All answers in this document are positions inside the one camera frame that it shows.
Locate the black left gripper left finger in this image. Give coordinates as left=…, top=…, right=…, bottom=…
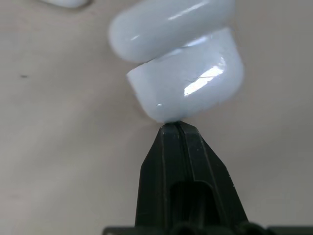
left=135, top=122, right=191, bottom=225

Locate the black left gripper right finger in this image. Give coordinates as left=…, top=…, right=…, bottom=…
left=179, top=123, right=248, bottom=223

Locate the white earbud case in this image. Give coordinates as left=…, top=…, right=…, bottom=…
left=108, top=0, right=246, bottom=123

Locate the white glossy rounded object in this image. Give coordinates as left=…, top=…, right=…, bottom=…
left=40, top=0, right=90, bottom=8

